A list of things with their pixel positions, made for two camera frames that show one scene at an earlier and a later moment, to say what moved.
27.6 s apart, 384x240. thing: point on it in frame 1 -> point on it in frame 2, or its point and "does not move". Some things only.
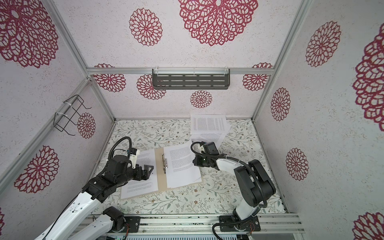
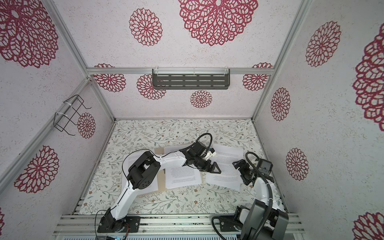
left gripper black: (146, 173) -> (207, 168)
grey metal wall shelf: (191, 78) does not move
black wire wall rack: (60, 120) does not move
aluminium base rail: (192, 225) does not move
